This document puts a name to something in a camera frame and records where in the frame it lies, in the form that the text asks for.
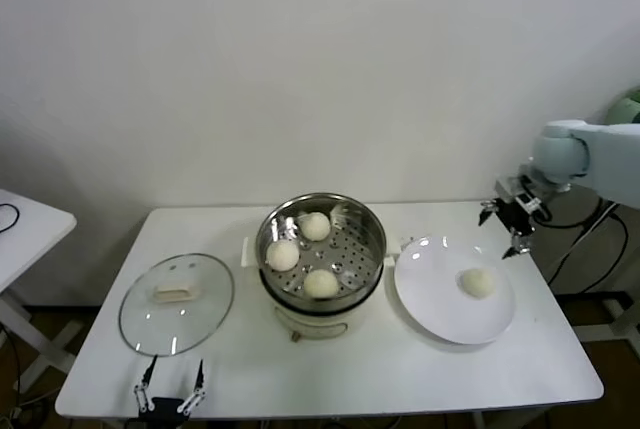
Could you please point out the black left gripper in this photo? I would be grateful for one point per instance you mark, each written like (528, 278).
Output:
(165, 409)

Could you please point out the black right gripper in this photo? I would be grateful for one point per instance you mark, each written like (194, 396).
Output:
(515, 221)

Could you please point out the white steamed baozi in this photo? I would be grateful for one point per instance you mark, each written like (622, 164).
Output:
(315, 227)
(320, 284)
(282, 255)
(477, 283)

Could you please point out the round glass pot lid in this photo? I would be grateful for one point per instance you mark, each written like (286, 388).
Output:
(200, 299)

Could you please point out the light blue right robot arm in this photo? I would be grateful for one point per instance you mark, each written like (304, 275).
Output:
(615, 159)

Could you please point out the stainless steel steamer basket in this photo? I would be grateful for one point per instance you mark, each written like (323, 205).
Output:
(370, 244)

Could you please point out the white round plate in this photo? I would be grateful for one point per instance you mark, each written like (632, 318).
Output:
(450, 314)

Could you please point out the pale green container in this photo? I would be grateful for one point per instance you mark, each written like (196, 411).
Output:
(625, 109)

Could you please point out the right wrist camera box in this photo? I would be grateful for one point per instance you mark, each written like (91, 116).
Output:
(525, 198)

